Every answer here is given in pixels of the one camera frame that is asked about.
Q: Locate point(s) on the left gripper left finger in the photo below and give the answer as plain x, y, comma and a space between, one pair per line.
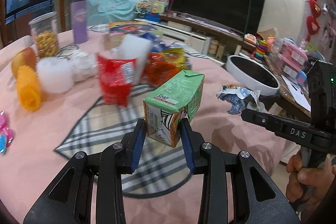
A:
68, 197

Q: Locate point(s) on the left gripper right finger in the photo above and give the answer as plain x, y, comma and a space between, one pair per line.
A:
256, 197

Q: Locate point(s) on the blue white wrapper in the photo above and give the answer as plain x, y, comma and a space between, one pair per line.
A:
240, 99

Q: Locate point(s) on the green drink carton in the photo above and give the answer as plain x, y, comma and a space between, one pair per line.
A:
178, 98

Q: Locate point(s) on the red snack bag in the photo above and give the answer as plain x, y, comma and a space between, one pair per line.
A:
115, 78

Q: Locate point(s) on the orange red snack wrapper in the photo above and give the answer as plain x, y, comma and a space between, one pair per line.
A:
157, 71

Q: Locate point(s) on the yellow snack bag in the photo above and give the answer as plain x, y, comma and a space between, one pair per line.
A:
177, 57

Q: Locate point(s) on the blue snack bag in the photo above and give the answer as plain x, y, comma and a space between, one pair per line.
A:
157, 45

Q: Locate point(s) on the white round trash bin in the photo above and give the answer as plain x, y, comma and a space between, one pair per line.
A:
252, 75

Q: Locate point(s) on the person's right hand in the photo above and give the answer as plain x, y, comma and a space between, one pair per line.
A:
319, 178

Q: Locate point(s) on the orange rolled towel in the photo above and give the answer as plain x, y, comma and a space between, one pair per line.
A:
28, 89

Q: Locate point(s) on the white tv cabinet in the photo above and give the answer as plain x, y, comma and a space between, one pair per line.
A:
217, 46

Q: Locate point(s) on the apple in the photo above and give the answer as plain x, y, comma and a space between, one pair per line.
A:
24, 57

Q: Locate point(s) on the clear jar of snacks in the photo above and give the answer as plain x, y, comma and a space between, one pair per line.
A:
44, 31

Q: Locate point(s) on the colourful puzzle box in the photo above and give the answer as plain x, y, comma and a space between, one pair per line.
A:
130, 27

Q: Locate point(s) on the teal cloth cover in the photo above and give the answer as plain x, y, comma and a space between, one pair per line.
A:
106, 11

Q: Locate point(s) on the purple tumbler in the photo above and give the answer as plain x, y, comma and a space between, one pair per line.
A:
79, 21

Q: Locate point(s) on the toy ferris wheel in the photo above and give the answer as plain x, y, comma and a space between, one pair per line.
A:
142, 7

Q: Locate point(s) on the rainbow stacking ring toy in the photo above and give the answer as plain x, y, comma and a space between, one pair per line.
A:
260, 51

